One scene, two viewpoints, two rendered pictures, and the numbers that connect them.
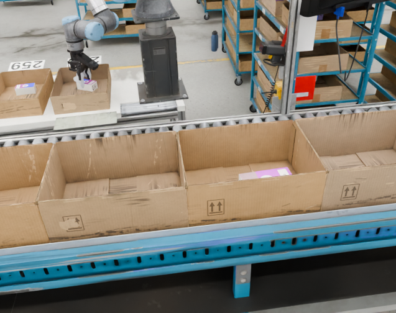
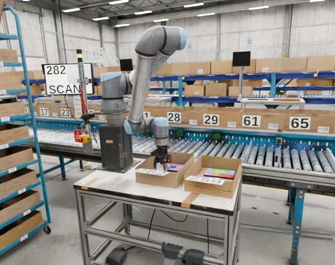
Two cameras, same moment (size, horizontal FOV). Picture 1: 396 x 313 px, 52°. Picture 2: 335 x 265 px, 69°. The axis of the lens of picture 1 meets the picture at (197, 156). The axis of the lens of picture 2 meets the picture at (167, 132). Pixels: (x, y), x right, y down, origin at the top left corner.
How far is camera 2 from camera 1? 3.69 m
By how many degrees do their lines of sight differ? 124
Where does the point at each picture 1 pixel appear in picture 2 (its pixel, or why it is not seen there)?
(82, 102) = (174, 157)
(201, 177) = not seen: hidden behind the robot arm
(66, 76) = (172, 181)
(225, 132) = (151, 111)
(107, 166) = (185, 120)
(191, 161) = not seen: hidden behind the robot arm
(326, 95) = (21, 172)
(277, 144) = not seen: hidden behind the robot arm
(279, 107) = (89, 145)
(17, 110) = (217, 164)
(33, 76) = (201, 184)
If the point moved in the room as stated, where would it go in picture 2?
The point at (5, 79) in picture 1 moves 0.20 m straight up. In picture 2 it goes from (230, 189) to (231, 154)
